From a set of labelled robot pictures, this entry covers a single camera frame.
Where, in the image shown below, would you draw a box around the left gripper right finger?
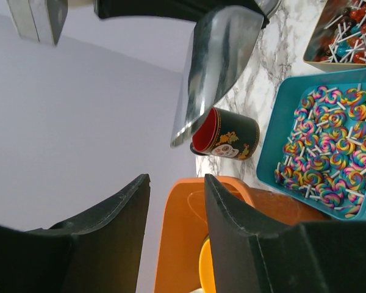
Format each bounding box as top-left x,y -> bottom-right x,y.
204,175 -> 366,292

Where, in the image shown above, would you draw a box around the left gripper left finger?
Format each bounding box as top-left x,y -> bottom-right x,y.
0,174 -> 150,292

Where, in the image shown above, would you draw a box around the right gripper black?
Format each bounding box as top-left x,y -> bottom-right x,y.
93,0 -> 268,28

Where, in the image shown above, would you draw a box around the metal scoop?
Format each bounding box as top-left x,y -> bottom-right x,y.
170,1 -> 281,148

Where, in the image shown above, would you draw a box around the teal tin swirl lollipops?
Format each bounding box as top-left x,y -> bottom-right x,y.
256,68 -> 366,220

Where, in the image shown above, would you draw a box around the gold tin round lollipops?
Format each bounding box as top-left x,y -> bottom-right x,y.
303,1 -> 366,71

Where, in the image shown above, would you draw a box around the yellow inside dark cup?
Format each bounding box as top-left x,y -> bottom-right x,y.
198,236 -> 217,293

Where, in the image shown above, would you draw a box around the orange plastic bin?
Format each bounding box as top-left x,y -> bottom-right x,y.
153,176 -> 328,292

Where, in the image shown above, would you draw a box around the black red skull mug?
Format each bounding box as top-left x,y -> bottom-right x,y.
190,107 -> 260,161

